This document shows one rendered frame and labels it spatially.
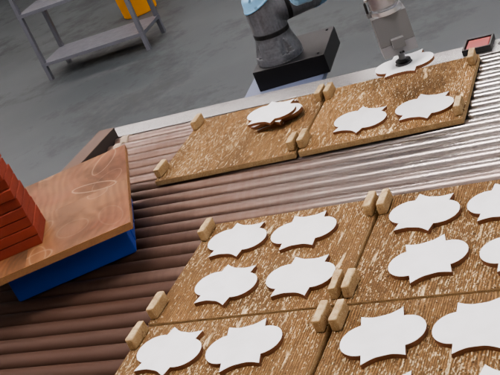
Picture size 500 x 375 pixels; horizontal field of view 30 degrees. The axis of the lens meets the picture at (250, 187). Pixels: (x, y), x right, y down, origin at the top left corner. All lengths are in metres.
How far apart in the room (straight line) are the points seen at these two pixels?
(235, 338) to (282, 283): 0.16
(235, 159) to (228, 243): 0.45
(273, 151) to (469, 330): 1.00
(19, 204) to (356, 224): 0.76
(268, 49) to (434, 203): 1.22
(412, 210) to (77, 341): 0.73
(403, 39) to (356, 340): 0.93
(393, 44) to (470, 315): 0.93
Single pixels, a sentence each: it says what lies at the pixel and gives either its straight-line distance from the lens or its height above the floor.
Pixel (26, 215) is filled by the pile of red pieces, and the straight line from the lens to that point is 2.14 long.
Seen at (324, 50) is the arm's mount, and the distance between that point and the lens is 2.91.
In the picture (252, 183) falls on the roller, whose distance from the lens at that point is 2.26.
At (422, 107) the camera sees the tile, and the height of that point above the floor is 0.94.
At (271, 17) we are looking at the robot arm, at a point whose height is 1.08.
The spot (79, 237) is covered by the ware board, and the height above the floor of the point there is 1.04.
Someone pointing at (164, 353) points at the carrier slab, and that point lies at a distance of 1.73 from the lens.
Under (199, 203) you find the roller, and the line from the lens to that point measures 2.28.
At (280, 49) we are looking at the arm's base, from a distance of 2.91.
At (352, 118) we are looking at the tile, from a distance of 2.32.
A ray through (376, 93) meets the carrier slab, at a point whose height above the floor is 0.94.
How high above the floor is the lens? 1.83
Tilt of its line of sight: 24 degrees down
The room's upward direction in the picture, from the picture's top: 24 degrees counter-clockwise
